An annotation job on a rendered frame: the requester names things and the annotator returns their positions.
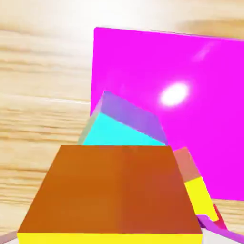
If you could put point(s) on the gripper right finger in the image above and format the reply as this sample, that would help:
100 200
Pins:
219 235

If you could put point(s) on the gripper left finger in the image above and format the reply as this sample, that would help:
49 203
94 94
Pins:
8 238

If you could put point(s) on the small yellow cube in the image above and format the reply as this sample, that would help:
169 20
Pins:
110 190
200 198

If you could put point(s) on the small red cube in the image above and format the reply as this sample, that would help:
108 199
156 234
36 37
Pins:
220 219

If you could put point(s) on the small cyan cube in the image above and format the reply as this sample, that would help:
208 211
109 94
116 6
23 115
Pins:
114 131

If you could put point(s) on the large magenta box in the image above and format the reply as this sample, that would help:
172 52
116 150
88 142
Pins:
190 66

